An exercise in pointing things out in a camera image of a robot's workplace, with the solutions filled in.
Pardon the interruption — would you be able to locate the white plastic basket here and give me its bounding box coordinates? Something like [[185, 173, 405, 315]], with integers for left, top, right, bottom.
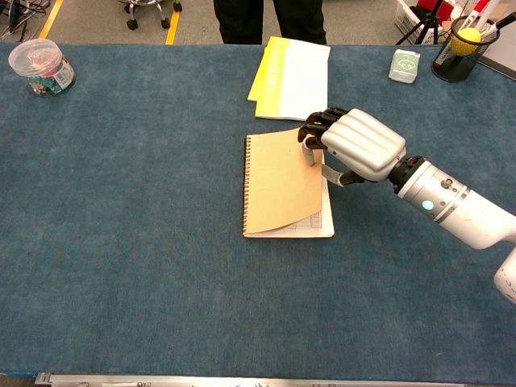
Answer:
[[393, 0, 459, 46]]

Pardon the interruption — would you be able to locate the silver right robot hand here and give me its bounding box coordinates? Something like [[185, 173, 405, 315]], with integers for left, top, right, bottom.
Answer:
[[297, 106, 408, 189]]

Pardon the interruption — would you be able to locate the pale green tissue pack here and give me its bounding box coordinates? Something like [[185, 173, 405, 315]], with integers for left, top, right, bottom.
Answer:
[[388, 48, 422, 85]]

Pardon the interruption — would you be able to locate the black tripod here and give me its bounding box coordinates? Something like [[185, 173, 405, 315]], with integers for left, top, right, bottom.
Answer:
[[394, 0, 445, 46]]

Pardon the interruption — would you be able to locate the black mesh pen holder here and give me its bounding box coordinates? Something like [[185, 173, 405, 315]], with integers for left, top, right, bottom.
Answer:
[[431, 15, 501, 84]]

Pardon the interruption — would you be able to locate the clear plastic jar of clips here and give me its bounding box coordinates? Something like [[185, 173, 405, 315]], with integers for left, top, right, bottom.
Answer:
[[7, 38, 77, 98]]

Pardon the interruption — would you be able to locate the blue felt table mat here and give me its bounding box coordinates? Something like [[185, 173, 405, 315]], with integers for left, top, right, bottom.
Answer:
[[0, 41, 516, 385]]

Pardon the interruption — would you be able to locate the yellow ball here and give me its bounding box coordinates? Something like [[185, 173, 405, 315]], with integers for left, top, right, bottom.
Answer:
[[450, 27, 483, 56]]

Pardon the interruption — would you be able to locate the white and red marker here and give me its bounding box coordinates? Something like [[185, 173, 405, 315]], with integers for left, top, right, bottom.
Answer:
[[464, 0, 501, 34]]

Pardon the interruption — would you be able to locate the wheeled chair base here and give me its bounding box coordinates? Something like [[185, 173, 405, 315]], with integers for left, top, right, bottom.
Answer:
[[118, 0, 184, 31]]

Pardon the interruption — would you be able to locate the black cables bundle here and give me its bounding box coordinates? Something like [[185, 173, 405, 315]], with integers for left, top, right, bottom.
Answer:
[[0, 0, 54, 42]]

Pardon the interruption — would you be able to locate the white and yellow booklet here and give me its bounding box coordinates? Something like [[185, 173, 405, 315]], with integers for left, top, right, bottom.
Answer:
[[254, 39, 332, 123]]

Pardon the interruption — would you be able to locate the person in black trousers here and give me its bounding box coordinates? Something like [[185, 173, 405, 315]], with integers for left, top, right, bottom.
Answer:
[[212, 0, 328, 46]]

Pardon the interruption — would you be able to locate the kraft spiral notebook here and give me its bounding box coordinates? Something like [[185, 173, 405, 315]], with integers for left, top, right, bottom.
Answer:
[[241, 125, 336, 239]]

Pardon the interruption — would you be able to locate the white board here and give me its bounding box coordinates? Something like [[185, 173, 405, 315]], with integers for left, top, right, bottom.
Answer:
[[476, 33, 516, 81]]

